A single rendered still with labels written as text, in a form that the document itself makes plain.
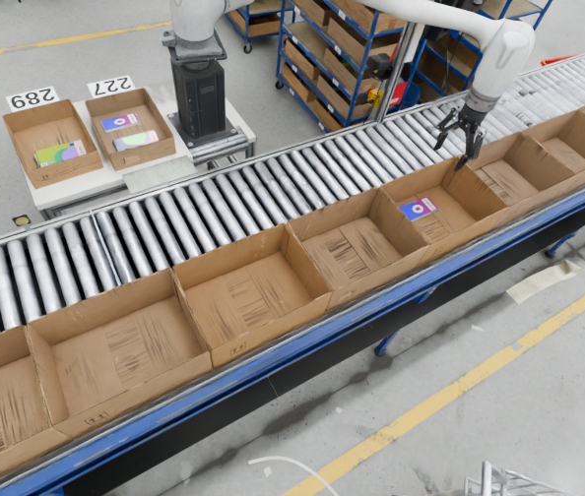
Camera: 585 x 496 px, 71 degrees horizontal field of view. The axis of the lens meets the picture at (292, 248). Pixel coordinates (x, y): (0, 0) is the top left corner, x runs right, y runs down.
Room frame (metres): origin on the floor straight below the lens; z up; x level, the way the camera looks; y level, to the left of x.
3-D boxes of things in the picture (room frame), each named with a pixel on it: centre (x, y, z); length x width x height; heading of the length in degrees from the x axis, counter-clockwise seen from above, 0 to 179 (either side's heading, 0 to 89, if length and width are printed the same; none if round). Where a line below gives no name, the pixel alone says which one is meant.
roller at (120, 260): (0.76, 0.63, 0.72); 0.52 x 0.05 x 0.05; 39
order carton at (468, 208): (1.10, -0.51, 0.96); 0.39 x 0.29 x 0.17; 129
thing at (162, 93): (1.46, 0.85, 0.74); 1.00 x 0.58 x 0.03; 130
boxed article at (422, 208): (1.15, -0.47, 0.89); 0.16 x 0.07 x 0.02; 128
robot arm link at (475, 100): (1.15, -0.47, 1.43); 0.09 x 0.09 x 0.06
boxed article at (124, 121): (1.46, 0.91, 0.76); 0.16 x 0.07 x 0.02; 129
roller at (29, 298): (0.55, 0.89, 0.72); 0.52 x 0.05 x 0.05; 39
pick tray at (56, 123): (1.23, 1.10, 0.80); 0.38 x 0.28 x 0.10; 42
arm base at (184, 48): (1.56, 0.57, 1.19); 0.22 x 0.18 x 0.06; 120
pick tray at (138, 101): (1.41, 0.83, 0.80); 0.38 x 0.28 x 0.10; 39
